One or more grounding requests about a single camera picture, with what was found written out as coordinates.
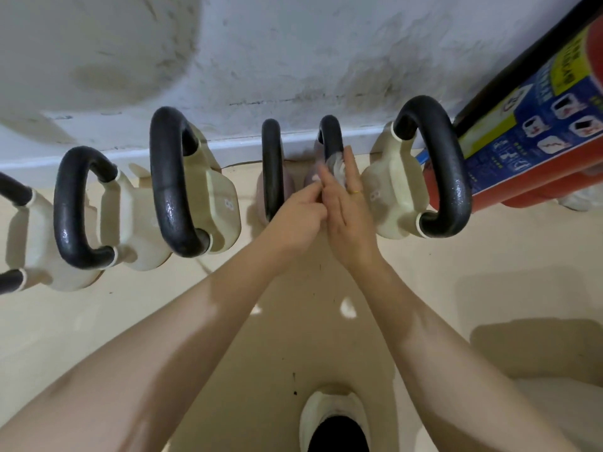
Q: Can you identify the white plastic object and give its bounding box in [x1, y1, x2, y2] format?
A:
[558, 182, 603, 212]

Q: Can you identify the red fire extinguisher blue label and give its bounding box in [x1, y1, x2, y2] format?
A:
[421, 21, 603, 214]

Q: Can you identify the large cream kettlebell black handle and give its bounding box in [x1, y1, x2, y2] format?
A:
[360, 95, 473, 240]
[150, 106, 242, 258]

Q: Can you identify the white shoe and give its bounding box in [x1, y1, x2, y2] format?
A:
[299, 383, 373, 452]

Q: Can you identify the person's left hand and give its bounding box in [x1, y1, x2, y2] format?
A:
[262, 186, 329, 268]

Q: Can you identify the white cleaning wipe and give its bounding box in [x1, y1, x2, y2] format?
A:
[317, 154, 348, 191]

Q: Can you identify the person's right forearm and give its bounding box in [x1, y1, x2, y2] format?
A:
[346, 251, 582, 452]

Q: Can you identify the pink kettlebell black handle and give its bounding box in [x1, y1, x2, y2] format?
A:
[256, 119, 297, 226]
[303, 115, 349, 205]

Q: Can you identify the black extinguisher hose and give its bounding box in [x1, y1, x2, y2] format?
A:
[453, 0, 603, 130]

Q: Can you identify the person's left forearm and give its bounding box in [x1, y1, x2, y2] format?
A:
[0, 233, 295, 452]

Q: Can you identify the person's right hand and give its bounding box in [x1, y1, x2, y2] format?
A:
[318, 146, 383, 274]

